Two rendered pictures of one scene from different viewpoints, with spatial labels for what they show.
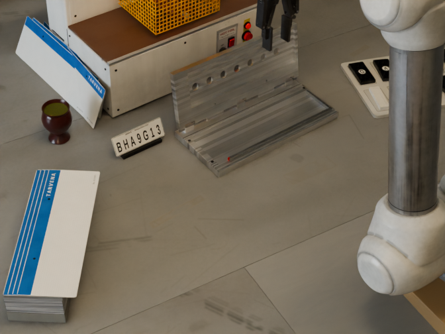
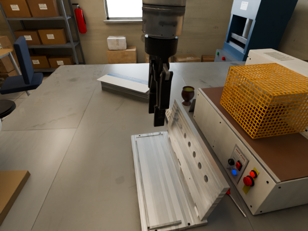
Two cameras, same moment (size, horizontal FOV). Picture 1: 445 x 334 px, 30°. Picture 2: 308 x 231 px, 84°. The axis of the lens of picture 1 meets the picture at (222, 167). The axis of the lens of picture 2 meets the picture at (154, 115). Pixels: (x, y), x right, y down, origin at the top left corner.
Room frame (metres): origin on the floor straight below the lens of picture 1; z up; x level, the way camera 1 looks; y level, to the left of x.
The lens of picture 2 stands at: (2.02, -0.49, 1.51)
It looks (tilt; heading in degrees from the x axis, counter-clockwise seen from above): 36 degrees down; 119
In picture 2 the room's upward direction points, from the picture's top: straight up
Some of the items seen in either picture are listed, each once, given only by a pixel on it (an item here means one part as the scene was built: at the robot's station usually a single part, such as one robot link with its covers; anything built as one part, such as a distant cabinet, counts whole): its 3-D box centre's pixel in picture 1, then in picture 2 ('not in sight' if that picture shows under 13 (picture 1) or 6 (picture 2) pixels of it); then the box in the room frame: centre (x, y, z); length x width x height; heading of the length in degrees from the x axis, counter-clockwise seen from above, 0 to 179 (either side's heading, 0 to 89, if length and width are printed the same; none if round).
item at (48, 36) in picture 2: not in sight; (53, 36); (-1.44, 1.72, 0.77); 0.42 x 0.17 x 0.26; 34
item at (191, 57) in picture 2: not in sight; (185, 63); (0.81, 3.16, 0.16); 0.50 x 0.38 x 0.32; 43
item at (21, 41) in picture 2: not in sight; (23, 79); (-0.60, 0.56, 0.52); 0.60 x 0.58 x 1.04; 33
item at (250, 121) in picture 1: (257, 122); (160, 169); (1.83, -0.09, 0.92); 0.44 x 0.21 x 0.04; 130
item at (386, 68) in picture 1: (385, 69); not in sight; (2.12, -0.49, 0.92); 0.10 x 0.05 x 0.01; 14
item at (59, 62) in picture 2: not in sight; (62, 61); (-1.44, 1.73, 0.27); 0.42 x 0.18 x 0.20; 34
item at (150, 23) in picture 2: not in sight; (162, 21); (1.84, -0.11, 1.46); 0.09 x 0.09 x 0.06
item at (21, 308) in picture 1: (50, 241); (128, 86); (1.32, 0.40, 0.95); 0.40 x 0.13 x 0.09; 1
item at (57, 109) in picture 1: (57, 122); (187, 96); (1.74, 0.46, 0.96); 0.09 x 0.09 x 0.11
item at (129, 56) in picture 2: not in sight; (122, 54); (-0.37, 2.44, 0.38); 0.60 x 0.40 x 0.26; 33
